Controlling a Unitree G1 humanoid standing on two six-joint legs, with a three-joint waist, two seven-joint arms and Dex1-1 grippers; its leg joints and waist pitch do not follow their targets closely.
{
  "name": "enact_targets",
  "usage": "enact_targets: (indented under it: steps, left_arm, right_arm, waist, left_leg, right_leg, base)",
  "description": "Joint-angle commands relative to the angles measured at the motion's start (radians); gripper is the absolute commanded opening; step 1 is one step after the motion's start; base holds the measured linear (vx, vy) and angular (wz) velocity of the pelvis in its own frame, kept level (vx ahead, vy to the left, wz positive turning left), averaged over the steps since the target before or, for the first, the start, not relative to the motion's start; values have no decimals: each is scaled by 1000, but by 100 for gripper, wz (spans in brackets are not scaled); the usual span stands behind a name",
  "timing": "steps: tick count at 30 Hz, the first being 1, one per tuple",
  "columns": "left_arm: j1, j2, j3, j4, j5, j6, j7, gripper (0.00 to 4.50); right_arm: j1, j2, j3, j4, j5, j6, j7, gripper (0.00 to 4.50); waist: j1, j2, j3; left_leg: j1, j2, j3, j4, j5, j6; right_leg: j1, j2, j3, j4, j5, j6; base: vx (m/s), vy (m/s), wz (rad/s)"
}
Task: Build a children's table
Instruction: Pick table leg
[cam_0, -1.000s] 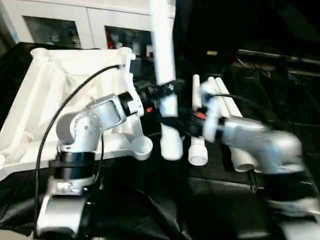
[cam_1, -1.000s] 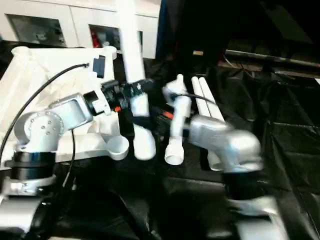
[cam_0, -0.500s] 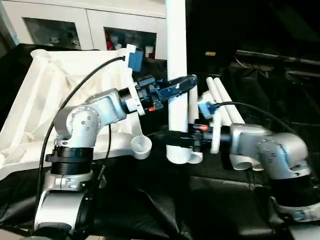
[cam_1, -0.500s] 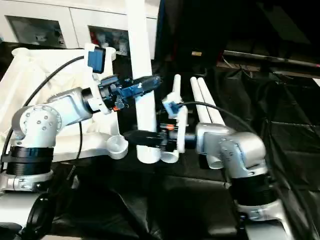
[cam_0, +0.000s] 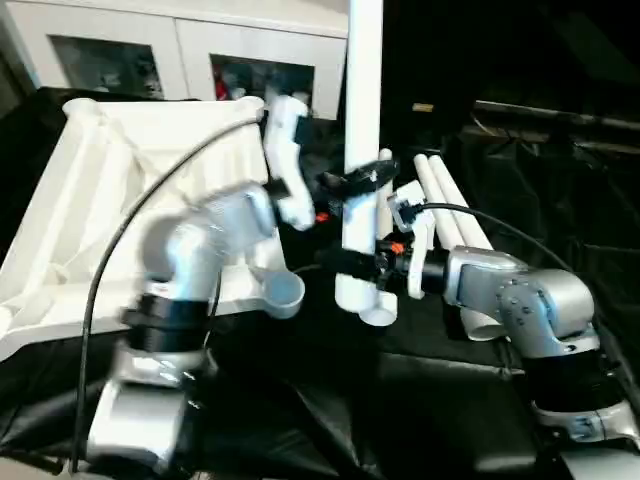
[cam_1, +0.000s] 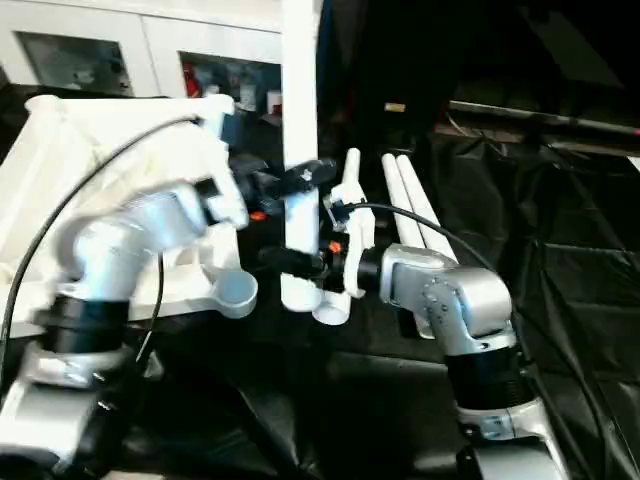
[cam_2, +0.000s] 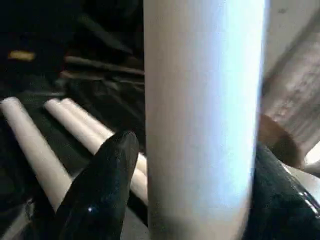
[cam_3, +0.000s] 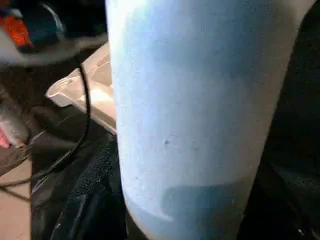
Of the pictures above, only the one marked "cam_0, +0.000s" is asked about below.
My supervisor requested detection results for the white plastic table leg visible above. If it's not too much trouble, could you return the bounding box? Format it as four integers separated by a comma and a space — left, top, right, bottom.
413, 153, 509, 344
427, 153, 501, 251
334, 0, 385, 314
357, 147, 400, 326

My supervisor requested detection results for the white plastic table top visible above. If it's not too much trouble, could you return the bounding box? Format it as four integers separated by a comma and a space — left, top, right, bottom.
0, 95, 307, 361

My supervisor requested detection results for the black mat cover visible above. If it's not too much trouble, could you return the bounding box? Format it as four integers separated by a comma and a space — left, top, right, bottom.
0, 87, 640, 480

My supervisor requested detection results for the long black rod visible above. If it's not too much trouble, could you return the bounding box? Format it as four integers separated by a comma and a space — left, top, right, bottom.
473, 98, 640, 132

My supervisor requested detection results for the white cabinet with glass doors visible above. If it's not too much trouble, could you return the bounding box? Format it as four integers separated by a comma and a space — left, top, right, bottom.
0, 0, 351, 121

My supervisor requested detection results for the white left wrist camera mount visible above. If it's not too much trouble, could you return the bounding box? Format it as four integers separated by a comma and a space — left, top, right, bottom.
262, 92, 317, 232

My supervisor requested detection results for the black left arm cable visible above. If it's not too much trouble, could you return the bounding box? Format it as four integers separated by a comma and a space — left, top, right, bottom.
69, 110, 266, 474

